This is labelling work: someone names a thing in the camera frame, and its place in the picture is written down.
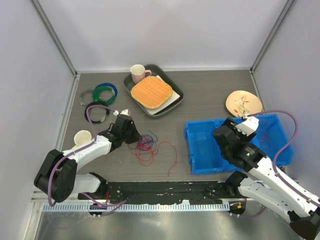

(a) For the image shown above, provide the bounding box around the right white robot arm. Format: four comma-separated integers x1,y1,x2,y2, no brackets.
213,116,320,240

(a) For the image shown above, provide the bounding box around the blue plastic bin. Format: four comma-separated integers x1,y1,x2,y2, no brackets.
184,114,289,175

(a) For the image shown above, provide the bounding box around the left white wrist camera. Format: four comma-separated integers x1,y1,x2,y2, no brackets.
113,109,132,120

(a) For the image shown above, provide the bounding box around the grey slotted cable duct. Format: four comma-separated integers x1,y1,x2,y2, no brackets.
42,201,230,213

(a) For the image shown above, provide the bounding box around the black coiled cable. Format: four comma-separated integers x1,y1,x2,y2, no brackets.
84,101,111,125

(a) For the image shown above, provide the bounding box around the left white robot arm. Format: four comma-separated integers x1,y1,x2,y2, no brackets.
33,114,141,203

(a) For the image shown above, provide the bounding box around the dark grey tray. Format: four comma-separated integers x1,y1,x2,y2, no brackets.
134,64,184,119

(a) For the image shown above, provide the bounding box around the beige painted plate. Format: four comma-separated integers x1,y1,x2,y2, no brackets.
225,90,263,117

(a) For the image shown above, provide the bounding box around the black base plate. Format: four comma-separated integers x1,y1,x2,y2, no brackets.
94,181,244,205

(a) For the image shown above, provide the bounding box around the pink ceramic mug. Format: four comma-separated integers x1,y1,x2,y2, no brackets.
130,64,152,84

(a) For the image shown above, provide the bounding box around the grey coiled cable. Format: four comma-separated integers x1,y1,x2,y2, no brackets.
79,89,95,106

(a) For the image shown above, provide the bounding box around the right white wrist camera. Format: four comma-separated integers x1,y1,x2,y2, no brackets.
235,115,259,136

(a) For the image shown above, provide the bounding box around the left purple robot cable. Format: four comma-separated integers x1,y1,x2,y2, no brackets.
47,104,118,208

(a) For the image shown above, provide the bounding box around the orange woven mat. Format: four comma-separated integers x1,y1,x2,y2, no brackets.
131,76,173,109

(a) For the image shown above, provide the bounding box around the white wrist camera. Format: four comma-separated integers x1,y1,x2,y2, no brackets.
113,109,132,120
235,115,259,136

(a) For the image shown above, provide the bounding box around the blue thin cable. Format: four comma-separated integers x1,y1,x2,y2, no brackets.
127,129,160,156

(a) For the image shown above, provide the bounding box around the yellow-green paper cup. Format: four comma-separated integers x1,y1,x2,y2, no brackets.
73,130,92,147

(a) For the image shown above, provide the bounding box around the blue coiled cable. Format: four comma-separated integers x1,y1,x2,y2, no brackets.
94,81,118,101

